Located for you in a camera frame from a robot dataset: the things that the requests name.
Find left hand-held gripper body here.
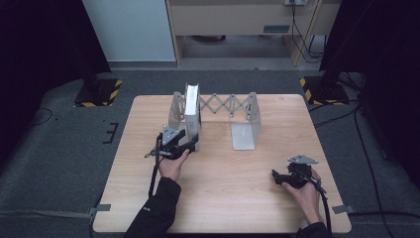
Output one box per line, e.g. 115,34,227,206
144,125,191,162

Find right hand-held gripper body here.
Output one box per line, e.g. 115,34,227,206
282,154,319,190

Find folding metal book rack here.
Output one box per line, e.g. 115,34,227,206
167,91,263,152

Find person's right hand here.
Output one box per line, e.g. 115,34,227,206
281,168,323,216

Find person's left hand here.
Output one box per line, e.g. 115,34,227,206
157,148,191,182

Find grey tape strip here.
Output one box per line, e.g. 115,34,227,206
88,203,112,219
331,204,357,215

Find black floor tape mark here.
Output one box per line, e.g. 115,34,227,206
102,122,120,145

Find black stand with striped base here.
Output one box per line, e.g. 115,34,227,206
299,19,368,107
73,60,124,108

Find white panel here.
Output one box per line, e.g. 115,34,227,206
81,0,177,63

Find light wooden desk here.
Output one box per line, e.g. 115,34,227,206
164,0,343,67

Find black curtain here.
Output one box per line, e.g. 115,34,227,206
318,0,420,191

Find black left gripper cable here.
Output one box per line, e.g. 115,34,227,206
144,132,166,199

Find long black floor cable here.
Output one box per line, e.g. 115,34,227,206
346,107,420,238

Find black floor cable loop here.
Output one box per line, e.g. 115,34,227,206
29,107,53,128

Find black hanging cables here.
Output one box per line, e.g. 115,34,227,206
289,0,327,64

